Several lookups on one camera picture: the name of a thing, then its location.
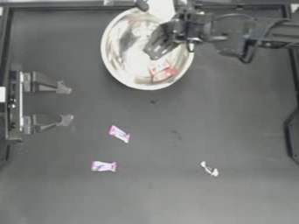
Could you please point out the red candy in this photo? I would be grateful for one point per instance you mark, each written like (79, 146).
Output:
(162, 71)

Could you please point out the pink candy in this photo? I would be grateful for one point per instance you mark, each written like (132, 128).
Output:
(119, 134)
(103, 166)

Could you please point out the white candy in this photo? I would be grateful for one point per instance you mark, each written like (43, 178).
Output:
(210, 169)

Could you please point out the steel bowl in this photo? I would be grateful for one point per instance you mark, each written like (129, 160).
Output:
(124, 52)

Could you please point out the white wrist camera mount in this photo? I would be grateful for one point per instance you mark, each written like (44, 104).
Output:
(1, 94)
(162, 8)

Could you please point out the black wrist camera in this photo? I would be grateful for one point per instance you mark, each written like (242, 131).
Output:
(142, 5)

